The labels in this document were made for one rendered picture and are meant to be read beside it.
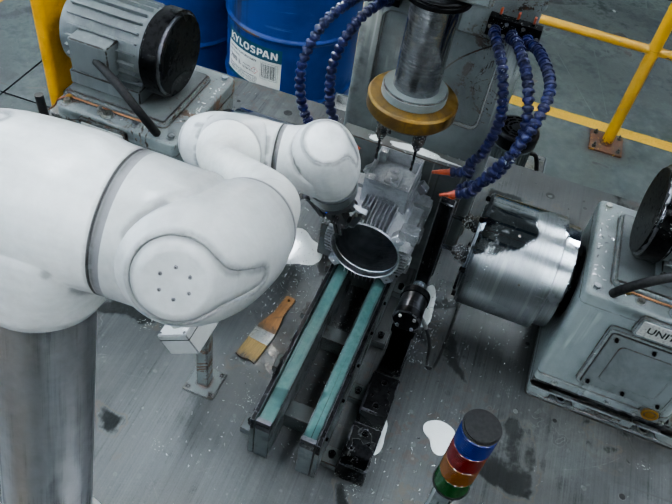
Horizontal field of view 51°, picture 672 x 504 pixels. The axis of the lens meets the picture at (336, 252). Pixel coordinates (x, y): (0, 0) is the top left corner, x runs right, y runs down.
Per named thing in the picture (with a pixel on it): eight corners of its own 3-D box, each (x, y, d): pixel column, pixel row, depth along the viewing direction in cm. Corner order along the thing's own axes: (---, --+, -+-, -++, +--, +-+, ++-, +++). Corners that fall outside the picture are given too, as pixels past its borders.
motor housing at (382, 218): (349, 210, 173) (361, 151, 159) (422, 237, 170) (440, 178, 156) (318, 265, 160) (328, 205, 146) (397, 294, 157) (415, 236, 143)
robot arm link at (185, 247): (315, 181, 65) (179, 139, 66) (265, 222, 48) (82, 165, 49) (281, 307, 69) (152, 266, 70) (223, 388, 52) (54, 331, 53)
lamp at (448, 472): (444, 446, 116) (451, 433, 112) (479, 460, 115) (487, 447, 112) (435, 478, 112) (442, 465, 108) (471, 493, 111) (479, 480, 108)
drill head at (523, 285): (436, 235, 172) (463, 157, 154) (602, 294, 166) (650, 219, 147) (408, 308, 155) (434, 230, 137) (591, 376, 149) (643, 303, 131)
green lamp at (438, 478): (438, 459, 119) (444, 446, 116) (472, 472, 118) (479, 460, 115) (429, 490, 115) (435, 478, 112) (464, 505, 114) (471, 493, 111)
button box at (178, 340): (213, 289, 141) (200, 270, 138) (241, 287, 137) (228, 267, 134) (170, 354, 129) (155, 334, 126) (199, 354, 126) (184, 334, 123)
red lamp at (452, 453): (451, 433, 112) (458, 419, 109) (487, 447, 112) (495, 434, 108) (442, 465, 108) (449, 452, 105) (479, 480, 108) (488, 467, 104)
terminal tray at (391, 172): (375, 169, 161) (380, 144, 156) (419, 184, 160) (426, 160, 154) (357, 201, 153) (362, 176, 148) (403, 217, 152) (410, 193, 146)
